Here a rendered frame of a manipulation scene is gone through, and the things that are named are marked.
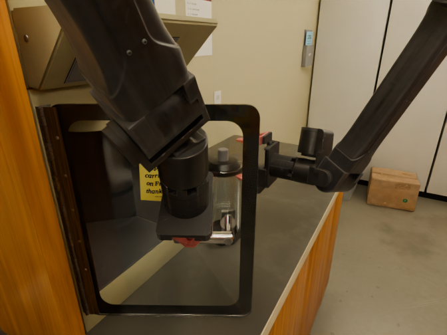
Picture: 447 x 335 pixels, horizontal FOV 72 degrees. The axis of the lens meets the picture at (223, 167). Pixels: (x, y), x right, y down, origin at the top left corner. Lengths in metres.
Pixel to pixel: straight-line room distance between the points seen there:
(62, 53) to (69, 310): 0.36
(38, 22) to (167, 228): 0.29
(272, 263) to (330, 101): 2.77
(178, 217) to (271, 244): 0.55
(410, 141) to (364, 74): 0.78
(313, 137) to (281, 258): 0.34
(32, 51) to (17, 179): 0.17
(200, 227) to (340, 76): 3.12
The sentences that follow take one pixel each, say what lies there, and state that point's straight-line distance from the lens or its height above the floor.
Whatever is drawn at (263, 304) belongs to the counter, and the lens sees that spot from 0.74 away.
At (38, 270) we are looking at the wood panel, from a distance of 0.51.
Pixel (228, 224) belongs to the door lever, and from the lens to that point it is 0.49.
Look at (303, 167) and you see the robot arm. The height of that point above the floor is 1.21.
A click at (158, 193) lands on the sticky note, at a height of 1.25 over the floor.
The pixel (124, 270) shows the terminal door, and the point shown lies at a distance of 0.60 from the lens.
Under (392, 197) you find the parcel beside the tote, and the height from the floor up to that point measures 0.11.
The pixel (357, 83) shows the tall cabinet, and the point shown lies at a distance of 3.40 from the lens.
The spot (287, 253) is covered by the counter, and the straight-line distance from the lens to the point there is 0.88.
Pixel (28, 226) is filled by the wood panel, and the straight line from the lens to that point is 0.46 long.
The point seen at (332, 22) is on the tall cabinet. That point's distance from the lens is 3.43.
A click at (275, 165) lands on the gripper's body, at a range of 0.71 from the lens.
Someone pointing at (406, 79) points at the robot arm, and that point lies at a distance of 0.61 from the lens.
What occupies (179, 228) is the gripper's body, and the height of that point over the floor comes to 1.27.
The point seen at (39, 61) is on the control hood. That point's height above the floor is 1.45.
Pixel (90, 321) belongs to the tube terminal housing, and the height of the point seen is 0.96.
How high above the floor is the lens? 1.47
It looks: 23 degrees down
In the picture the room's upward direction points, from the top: straight up
